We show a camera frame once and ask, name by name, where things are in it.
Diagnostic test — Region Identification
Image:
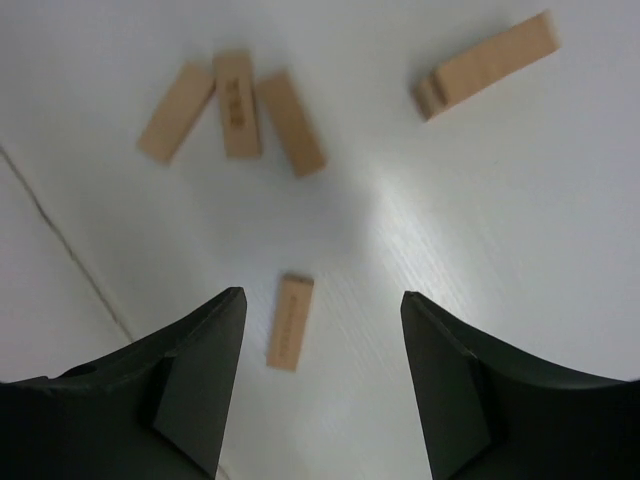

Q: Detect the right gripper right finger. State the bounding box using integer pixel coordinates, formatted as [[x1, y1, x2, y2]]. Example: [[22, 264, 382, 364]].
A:
[[401, 292, 639, 479]]

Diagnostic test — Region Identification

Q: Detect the wood block numbered twelve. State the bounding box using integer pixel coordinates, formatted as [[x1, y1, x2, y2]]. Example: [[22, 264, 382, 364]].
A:
[[256, 70, 327, 178]]

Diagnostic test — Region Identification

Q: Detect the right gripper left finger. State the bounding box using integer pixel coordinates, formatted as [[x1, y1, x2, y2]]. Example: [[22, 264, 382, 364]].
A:
[[1, 287, 247, 479]]

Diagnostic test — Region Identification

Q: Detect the wood block with print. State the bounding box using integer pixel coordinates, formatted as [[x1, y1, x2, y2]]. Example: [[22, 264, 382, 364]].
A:
[[213, 49, 262, 158]]

